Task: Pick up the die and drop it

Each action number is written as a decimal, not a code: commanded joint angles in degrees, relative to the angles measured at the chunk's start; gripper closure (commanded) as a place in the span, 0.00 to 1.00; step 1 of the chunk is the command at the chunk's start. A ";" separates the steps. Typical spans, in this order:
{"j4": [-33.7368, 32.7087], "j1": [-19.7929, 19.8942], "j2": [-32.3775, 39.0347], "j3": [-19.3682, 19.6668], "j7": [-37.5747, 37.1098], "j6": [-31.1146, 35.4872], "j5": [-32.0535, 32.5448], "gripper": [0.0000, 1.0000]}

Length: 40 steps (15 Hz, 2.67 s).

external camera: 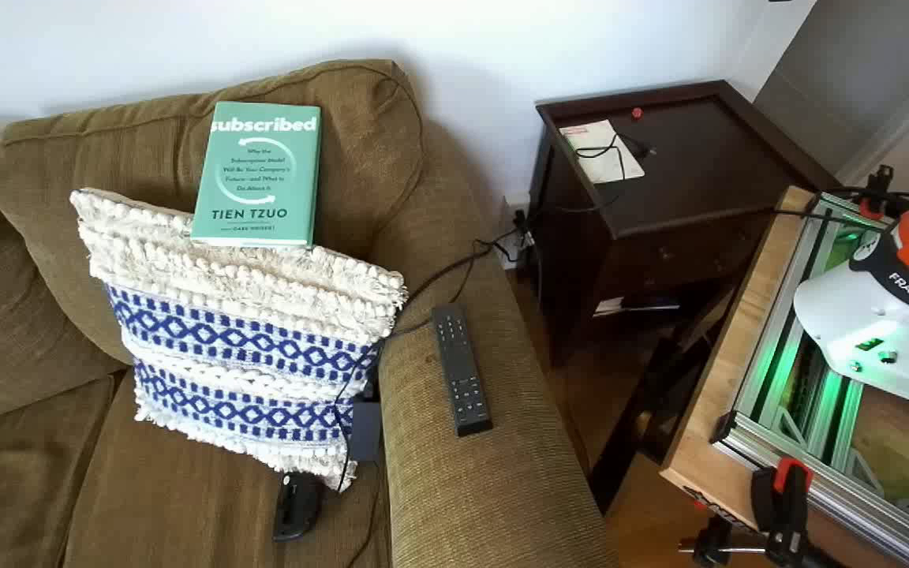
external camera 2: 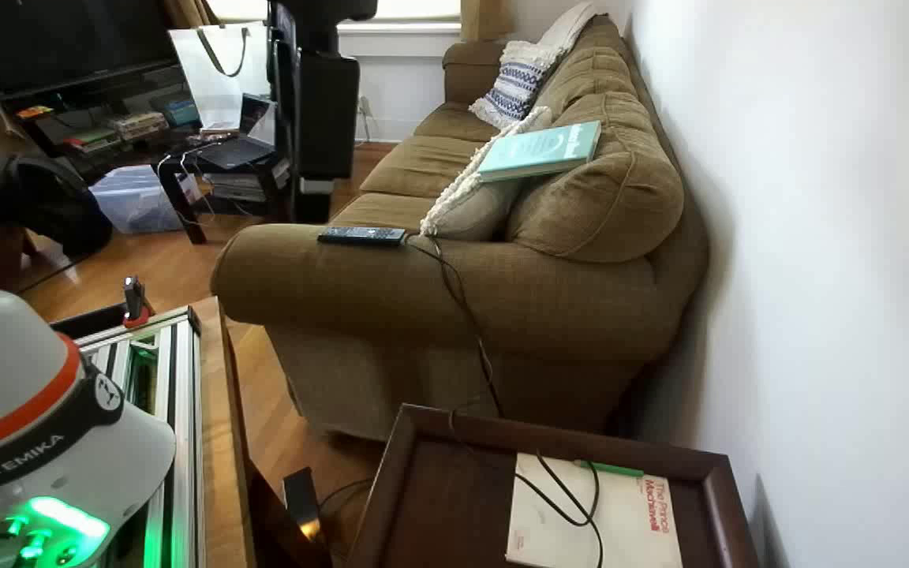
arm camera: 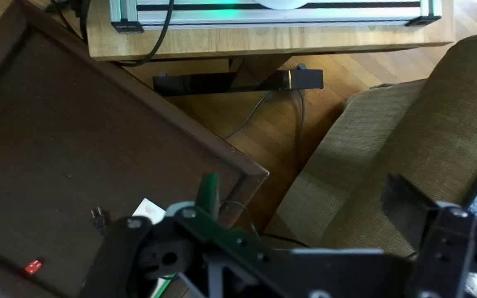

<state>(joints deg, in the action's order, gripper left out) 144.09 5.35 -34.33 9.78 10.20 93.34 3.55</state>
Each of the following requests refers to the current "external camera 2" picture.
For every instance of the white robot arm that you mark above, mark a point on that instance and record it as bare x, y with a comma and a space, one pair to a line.
77, 458

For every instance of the beige throw pillow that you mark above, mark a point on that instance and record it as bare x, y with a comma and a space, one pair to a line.
471, 208

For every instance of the olive green fabric sofa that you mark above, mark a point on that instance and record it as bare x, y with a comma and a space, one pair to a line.
551, 319

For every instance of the black remote control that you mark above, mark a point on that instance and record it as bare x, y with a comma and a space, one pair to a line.
382, 236

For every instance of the teal hardcover book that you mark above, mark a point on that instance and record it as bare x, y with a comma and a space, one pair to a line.
542, 152

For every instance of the blue striped white pillow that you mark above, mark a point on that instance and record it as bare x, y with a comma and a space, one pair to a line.
522, 70

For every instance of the dark wooden tray table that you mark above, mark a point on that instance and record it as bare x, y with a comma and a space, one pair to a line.
443, 492

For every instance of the white paper manual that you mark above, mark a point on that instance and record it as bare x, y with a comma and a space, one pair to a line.
591, 515

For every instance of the black low media stand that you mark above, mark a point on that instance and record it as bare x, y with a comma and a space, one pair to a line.
147, 117

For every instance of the black tower speaker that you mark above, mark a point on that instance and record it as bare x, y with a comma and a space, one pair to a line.
316, 93

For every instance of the white shopping bag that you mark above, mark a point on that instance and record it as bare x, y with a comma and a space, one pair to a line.
225, 67

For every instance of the clear plastic storage bin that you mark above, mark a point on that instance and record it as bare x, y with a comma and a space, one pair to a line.
134, 201

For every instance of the black backpack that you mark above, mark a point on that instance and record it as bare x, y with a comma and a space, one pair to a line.
56, 203

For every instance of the black television screen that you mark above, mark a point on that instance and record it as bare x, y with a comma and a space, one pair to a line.
61, 41

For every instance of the aluminium frame stand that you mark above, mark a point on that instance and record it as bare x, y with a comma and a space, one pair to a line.
160, 370

